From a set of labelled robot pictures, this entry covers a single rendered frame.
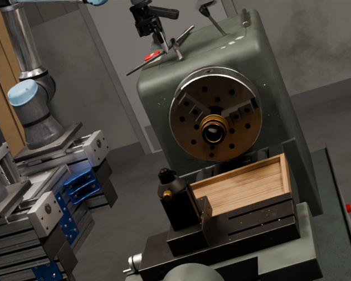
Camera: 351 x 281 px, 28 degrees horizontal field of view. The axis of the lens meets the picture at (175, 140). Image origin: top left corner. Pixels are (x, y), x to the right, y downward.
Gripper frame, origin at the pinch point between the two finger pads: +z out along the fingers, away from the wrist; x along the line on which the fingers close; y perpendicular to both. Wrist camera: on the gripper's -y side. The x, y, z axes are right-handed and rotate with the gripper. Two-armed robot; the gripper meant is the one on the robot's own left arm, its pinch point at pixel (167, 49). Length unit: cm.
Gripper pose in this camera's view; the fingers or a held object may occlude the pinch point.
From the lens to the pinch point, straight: 264.3
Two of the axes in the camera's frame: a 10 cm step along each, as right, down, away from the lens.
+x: -0.9, 3.7, -9.3
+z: 3.7, 8.7, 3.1
